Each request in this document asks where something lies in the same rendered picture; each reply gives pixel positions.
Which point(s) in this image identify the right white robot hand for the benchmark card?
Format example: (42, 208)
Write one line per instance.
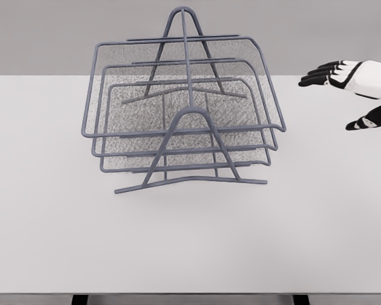
(368, 77)

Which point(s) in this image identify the large grey mesh tray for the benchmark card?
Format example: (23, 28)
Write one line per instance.
(130, 52)

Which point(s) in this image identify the medium grey mesh tray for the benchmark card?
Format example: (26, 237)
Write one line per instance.
(120, 146)

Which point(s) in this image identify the small grey mesh tray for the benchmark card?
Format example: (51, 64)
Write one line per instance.
(120, 163)

